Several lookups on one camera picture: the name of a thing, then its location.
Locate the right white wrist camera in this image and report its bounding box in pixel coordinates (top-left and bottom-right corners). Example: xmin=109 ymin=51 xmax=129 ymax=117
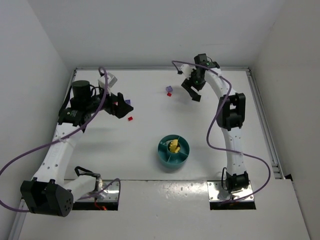
xmin=178 ymin=64 xmax=196 ymax=79

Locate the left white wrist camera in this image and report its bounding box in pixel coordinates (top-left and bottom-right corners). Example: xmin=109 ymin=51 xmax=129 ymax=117
xmin=97 ymin=72 xmax=118 ymax=95

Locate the lavender lego brick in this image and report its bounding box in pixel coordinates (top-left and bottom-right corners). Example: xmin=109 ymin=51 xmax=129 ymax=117
xmin=165 ymin=85 xmax=173 ymax=93

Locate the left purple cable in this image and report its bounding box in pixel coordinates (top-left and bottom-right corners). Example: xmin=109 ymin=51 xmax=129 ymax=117
xmin=0 ymin=66 xmax=121 ymax=212

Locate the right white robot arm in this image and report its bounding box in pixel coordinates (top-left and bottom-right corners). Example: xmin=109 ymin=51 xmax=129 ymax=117
xmin=179 ymin=53 xmax=249 ymax=193

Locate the metal base plate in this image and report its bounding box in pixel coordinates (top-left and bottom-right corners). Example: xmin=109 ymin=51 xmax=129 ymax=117
xmin=207 ymin=181 xmax=255 ymax=203
xmin=76 ymin=180 xmax=121 ymax=203

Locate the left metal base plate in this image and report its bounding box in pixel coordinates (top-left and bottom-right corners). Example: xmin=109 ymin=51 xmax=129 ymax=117
xmin=76 ymin=180 xmax=121 ymax=203

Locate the teal divided round container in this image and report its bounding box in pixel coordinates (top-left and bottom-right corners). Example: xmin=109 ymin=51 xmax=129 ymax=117
xmin=157 ymin=134 xmax=190 ymax=170

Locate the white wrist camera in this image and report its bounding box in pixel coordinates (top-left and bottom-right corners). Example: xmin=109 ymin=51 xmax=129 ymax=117
xmin=178 ymin=64 xmax=196 ymax=79
xmin=97 ymin=72 xmax=118 ymax=95

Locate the small yellow lego brick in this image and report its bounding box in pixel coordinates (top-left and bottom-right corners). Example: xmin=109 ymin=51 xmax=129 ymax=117
xmin=169 ymin=139 xmax=179 ymax=149

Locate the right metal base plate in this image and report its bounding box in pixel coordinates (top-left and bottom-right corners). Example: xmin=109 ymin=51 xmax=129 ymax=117
xmin=207 ymin=181 xmax=255 ymax=203

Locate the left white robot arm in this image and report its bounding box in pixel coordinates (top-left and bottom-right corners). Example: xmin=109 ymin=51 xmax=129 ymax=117
xmin=20 ymin=80 xmax=134 ymax=217

